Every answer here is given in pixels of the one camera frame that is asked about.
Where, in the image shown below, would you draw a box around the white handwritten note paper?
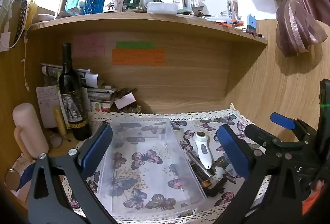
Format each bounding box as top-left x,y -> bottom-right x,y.
35,86 -> 62,128

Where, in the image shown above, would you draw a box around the pink sticky note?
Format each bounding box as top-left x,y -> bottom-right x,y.
73,34 -> 106,56

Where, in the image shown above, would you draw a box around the orange sticky note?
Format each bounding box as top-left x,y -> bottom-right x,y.
112,48 -> 165,66

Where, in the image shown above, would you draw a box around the black and gold lipstick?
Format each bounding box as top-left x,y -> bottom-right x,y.
189,162 -> 213,188

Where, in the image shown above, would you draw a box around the lace ribbon roll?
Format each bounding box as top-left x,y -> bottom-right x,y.
12,0 -> 35,43

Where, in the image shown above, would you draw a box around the blue small box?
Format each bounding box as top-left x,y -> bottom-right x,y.
246,13 -> 257,33

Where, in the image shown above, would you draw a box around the clear plastic storage box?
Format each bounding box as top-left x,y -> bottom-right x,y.
97,117 -> 208,220

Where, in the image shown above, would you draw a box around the green sticky note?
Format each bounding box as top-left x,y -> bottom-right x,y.
116,41 -> 154,49

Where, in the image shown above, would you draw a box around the person's right hand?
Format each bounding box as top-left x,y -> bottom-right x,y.
311,179 -> 326,196

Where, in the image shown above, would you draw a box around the white round container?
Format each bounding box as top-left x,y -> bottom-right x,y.
147,2 -> 178,15

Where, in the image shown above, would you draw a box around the pale pink sticky note pad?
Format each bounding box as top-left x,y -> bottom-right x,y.
114,93 -> 136,110

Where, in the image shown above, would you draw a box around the tall glass jar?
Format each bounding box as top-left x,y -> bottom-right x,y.
227,0 -> 239,18

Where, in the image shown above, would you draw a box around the stack of booklets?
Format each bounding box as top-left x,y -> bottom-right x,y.
88,82 -> 116,112

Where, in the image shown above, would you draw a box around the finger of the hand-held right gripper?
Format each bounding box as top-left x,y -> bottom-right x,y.
244,125 -> 305,155
270,112 -> 319,142

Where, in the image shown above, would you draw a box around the pale cylindrical device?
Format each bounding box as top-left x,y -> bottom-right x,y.
12,103 -> 49,161

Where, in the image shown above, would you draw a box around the fruit sticker sheet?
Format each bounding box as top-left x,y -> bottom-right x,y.
91,103 -> 111,112

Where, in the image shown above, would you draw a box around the white cable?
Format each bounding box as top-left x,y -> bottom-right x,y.
8,26 -> 29,91

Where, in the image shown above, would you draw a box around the butterfly print lace cloth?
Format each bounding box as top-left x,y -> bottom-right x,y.
62,103 -> 271,224

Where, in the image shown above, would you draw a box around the blue flat object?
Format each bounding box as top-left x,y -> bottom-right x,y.
17,162 -> 37,192

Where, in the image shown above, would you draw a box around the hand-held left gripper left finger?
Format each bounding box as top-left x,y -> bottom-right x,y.
28,122 -> 116,224

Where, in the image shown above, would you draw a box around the cardboard tube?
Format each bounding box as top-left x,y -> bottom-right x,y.
54,0 -> 68,18

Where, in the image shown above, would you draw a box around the yellow lip balm tube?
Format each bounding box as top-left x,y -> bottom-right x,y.
53,108 -> 67,137

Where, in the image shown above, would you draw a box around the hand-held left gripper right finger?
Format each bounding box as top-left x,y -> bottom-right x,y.
218,125 -> 310,224

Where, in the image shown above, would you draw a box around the small round mirror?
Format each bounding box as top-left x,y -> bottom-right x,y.
5,169 -> 21,191

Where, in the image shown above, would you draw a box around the pile of brown trinkets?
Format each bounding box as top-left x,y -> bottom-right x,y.
116,87 -> 142,114

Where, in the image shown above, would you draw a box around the silver metal tube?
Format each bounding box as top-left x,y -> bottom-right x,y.
186,150 -> 214,177

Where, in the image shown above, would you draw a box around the white handheld facial device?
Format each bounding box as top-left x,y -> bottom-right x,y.
193,131 -> 213,170

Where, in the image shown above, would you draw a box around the dark wine bottle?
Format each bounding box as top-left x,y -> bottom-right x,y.
58,43 -> 92,141

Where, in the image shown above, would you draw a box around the wooden shelf unit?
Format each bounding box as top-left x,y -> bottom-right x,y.
27,11 -> 269,108

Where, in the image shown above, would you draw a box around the mauve curtain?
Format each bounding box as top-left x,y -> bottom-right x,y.
233,0 -> 330,58

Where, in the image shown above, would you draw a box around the rolled printed papers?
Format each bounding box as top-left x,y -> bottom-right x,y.
41,63 -> 100,88

